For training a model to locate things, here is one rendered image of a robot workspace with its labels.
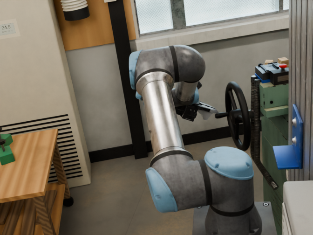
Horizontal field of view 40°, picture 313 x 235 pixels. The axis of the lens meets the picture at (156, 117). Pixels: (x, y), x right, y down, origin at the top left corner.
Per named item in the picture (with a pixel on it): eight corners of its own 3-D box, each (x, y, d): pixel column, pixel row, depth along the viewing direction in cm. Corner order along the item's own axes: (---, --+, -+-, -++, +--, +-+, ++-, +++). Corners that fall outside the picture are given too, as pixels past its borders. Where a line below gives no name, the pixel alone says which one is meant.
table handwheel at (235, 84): (235, 83, 162) (246, 158, 165) (287, 74, 163) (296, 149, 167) (218, 81, 191) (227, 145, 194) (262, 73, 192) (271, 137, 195)
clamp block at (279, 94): (251, 95, 180) (251, 75, 177) (283, 89, 181) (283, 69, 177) (264, 109, 167) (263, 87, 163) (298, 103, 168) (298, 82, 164)
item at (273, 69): (254, 75, 175) (254, 62, 173) (281, 71, 176) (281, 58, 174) (266, 87, 164) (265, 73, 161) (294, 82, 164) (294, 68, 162)
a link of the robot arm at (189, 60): (208, 33, 132) (193, 83, 180) (173, 39, 132) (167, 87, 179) (216, 69, 130) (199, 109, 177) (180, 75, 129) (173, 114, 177)
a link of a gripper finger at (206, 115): (214, 122, 190) (194, 115, 189) (219, 110, 189) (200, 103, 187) (215, 124, 188) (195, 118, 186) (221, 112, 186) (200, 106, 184)
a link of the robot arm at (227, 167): (261, 208, 108) (260, 161, 102) (208, 217, 107) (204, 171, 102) (247, 181, 119) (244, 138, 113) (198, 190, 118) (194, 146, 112)
